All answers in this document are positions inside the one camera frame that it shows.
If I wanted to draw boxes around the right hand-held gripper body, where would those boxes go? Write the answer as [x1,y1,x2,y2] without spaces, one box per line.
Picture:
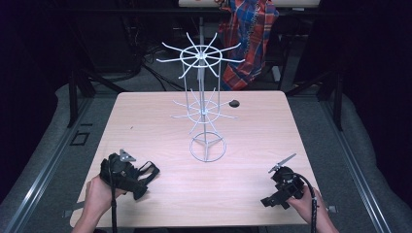
[267,152,306,208]

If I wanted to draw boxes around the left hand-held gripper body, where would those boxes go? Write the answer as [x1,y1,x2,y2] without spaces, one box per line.
[99,149,149,201]

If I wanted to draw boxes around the person's right hand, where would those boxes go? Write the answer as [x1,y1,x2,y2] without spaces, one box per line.
[286,185,326,225]

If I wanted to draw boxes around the person's left hand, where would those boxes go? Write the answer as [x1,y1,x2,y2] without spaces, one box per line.
[85,174,127,221]

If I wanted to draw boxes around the black metal stand leg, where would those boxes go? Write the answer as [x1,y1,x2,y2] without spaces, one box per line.
[285,69,345,132]
[66,68,128,129]

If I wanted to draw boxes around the grey metal pole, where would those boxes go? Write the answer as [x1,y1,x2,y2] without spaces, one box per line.
[196,16,206,85]

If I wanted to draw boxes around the red blue plaid cloth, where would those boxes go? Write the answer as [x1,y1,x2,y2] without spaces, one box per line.
[217,0,280,92]

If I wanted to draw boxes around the black braided right gripper cable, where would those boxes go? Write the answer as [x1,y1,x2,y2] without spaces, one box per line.
[285,172,319,233]

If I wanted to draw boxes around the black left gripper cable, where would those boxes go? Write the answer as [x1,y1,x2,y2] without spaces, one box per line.
[107,157,119,233]

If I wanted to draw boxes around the black rectangular floor frame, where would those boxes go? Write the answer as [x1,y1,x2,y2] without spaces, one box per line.
[69,130,91,147]

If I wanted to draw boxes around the aluminium floor rail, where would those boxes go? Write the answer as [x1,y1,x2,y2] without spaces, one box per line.
[319,96,394,233]
[0,96,95,233]

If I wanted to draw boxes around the black floor cables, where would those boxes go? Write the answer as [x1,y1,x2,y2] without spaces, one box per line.
[120,9,187,92]

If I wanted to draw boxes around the white wire rotating rack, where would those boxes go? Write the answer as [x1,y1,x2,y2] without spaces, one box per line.
[155,31,246,163]

